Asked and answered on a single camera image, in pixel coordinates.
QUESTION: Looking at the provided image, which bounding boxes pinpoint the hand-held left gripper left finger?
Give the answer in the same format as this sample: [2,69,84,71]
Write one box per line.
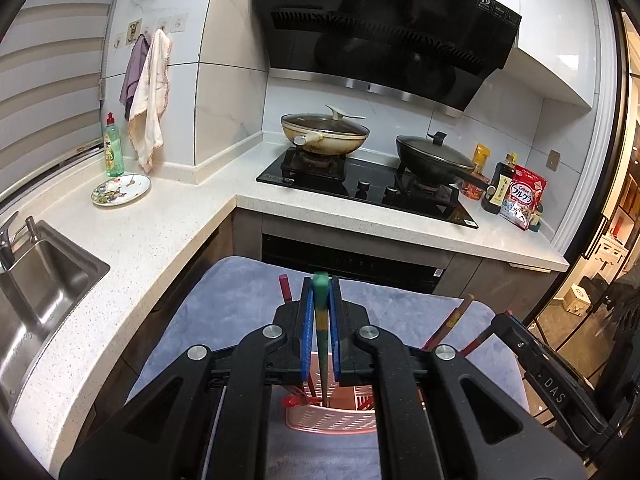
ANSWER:
[60,287,317,480]

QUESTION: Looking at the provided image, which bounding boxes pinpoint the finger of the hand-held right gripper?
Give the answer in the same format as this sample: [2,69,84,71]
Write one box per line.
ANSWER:
[490,312,540,362]

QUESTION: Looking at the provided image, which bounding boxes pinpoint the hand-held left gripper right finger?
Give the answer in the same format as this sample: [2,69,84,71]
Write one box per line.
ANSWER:
[327,276,586,480]

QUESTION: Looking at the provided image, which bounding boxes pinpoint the green chopstick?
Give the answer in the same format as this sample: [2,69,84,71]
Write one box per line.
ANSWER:
[312,271,332,407]

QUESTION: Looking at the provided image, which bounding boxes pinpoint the pink perforated utensil holder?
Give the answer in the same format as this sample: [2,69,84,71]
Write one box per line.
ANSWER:
[284,352,432,436]

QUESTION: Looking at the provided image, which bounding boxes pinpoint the built-in black oven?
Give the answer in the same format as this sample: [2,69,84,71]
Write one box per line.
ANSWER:
[261,234,453,295]

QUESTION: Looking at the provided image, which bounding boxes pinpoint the blue-grey fleece cloth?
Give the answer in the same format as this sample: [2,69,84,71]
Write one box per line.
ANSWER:
[125,256,531,480]

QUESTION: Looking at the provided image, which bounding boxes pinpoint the red cereal bag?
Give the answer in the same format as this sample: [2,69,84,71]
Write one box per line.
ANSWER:
[498,164,548,232]

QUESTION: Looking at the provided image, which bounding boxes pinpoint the black gas stove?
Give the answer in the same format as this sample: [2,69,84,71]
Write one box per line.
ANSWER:
[256,147,480,231]

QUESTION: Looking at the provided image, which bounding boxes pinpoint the dark soy sauce bottle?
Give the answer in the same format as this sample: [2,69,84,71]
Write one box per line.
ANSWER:
[481,152,518,215]

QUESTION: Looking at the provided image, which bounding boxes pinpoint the white speckled countertop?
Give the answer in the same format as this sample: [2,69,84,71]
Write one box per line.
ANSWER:
[0,132,568,461]

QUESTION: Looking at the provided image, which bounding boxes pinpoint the yellow condiment bottle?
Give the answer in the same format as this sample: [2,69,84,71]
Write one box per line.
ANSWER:
[472,143,493,176]

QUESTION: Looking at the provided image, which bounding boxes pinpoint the black pan with lid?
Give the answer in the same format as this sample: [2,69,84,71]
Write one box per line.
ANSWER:
[395,131,493,192]

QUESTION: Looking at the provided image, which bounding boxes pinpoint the beige wok with lid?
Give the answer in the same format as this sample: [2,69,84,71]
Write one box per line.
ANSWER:
[280,105,371,156]

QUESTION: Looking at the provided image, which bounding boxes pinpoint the patterned ceramic plate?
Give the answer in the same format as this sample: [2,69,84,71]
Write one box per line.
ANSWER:
[91,173,152,207]

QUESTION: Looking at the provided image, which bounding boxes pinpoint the green dish soap bottle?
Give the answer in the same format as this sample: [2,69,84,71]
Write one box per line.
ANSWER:
[102,112,125,178]

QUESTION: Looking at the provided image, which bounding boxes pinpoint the stainless steel sink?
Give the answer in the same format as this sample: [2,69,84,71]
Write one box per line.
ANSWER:
[0,220,111,392]

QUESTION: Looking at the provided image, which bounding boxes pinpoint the cream hanging towel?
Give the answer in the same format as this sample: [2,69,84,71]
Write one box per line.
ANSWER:
[127,29,172,173]

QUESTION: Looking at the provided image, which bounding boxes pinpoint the steel soap dispenser pump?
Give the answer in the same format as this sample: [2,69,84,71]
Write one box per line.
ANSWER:
[22,215,45,257]

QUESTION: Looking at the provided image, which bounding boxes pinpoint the black range hood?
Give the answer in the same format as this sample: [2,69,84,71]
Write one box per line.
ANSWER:
[252,0,521,113]

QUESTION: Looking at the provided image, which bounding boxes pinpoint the purple hanging cloth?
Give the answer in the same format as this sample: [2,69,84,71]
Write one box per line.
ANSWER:
[119,35,151,118]

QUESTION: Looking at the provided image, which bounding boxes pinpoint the chrome faucet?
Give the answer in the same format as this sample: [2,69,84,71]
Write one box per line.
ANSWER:
[0,210,21,273]

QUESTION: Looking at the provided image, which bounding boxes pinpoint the striped window blind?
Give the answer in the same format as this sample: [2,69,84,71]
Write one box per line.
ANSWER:
[0,0,126,202]

